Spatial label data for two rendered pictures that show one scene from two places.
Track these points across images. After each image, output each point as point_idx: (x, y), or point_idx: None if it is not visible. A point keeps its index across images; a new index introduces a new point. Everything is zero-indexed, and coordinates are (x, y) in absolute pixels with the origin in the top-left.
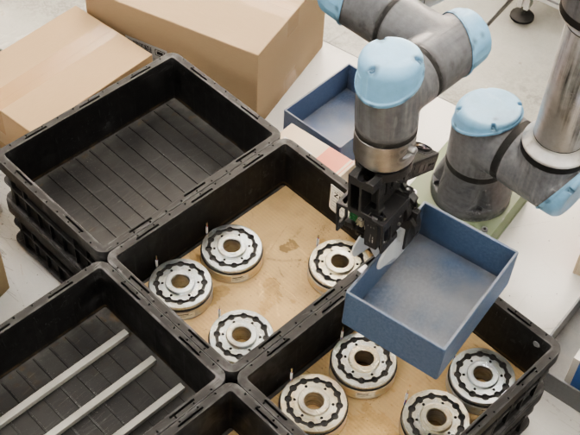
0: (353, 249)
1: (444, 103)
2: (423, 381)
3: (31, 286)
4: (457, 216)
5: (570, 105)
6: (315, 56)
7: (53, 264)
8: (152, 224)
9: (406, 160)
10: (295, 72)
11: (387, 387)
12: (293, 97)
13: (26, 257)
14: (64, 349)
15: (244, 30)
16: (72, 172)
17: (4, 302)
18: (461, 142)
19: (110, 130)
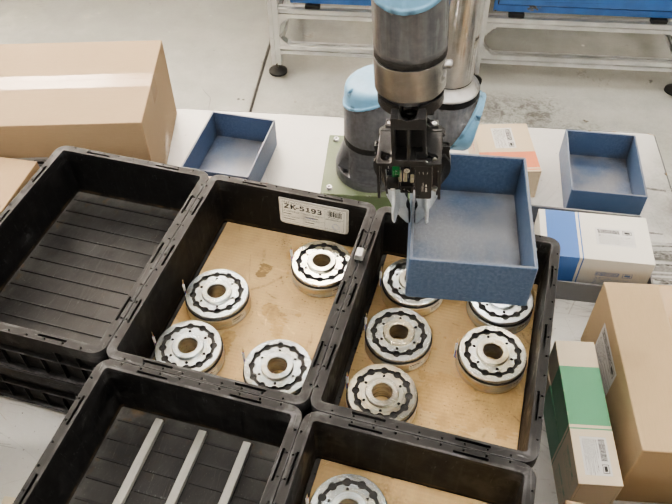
0: (393, 215)
1: (301, 117)
2: (452, 328)
3: (21, 426)
4: (375, 190)
5: (464, 36)
6: (175, 122)
7: (36, 394)
8: (135, 302)
9: (445, 78)
10: (168, 137)
11: (430, 348)
12: (176, 159)
13: (1, 402)
14: (103, 470)
15: (116, 107)
16: (13, 296)
17: (1, 456)
18: (363, 120)
19: (33, 242)
